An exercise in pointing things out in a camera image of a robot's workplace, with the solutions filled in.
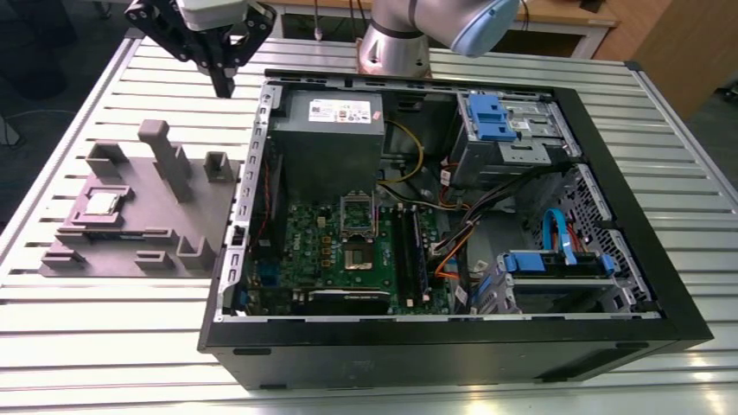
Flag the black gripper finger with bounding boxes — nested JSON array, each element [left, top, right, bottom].
[[122, 0, 224, 99], [222, 3, 278, 99]]

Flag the silver CPU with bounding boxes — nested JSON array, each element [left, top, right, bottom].
[[82, 192, 122, 217]]

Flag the CPU socket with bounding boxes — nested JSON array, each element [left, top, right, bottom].
[[342, 240, 380, 272]]

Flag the black office chair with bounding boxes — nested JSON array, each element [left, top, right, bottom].
[[0, 0, 76, 101]]

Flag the grey power supply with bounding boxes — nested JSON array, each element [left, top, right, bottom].
[[268, 89, 385, 204]]

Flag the black case fan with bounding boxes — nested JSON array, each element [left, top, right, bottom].
[[250, 150, 288, 265]]

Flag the metal socket cover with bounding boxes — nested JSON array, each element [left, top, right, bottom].
[[337, 192, 380, 239]]

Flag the grey parts rack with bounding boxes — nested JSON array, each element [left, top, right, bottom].
[[38, 119, 242, 280]]

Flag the blue plastic drive rails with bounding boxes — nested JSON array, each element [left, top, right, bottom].
[[468, 93, 519, 143]]

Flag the green motherboard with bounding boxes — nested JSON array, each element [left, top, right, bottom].
[[246, 201, 457, 316]]

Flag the grey metal drive cage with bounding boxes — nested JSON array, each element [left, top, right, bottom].
[[447, 91, 581, 188]]

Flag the black RAM slot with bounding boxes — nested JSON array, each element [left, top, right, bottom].
[[397, 206, 420, 303], [390, 206, 412, 303], [402, 206, 426, 303]]

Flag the black graphics card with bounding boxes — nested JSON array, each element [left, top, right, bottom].
[[289, 286, 392, 316]]

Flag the blue disk carrier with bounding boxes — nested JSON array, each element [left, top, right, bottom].
[[501, 252, 616, 280]]

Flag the wooden cabinet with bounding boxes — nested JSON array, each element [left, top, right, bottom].
[[592, 0, 738, 126]]

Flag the grey metal disk bay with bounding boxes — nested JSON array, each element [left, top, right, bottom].
[[492, 249, 628, 316]]

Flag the black PC case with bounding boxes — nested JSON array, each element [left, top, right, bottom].
[[194, 67, 716, 393]]

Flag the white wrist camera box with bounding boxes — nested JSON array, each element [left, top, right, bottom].
[[176, 0, 250, 32]]

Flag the black cable with silver plug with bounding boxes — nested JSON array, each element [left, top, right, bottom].
[[310, 0, 325, 43]]

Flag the red twisted wire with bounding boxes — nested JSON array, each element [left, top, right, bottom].
[[254, 157, 274, 250]]

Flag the yellow wire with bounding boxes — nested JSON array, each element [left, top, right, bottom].
[[377, 118, 426, 186]]

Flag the white and black wire bundle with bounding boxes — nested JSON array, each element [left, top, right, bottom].
[[377, 180, 469, 214]]

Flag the blue SATA wire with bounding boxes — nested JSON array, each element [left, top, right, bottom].
[[540, 207, 579, 266]]

